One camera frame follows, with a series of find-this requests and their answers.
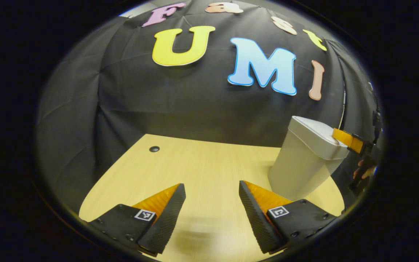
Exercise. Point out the black backdrop cloth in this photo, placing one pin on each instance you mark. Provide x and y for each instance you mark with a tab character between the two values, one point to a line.
122	109

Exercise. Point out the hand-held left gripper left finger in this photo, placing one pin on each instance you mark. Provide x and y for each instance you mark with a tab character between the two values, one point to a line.
166	222

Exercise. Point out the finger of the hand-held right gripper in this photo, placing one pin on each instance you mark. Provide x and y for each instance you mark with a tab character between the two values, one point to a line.
347	140

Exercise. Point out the light wooden desktop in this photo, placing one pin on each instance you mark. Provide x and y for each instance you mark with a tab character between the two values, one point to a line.
202	171

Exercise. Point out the white desktop garbage bin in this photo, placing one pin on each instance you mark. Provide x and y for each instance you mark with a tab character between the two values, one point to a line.
304	160

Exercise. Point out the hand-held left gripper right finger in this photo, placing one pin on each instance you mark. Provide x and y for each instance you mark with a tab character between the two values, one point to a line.
256	218

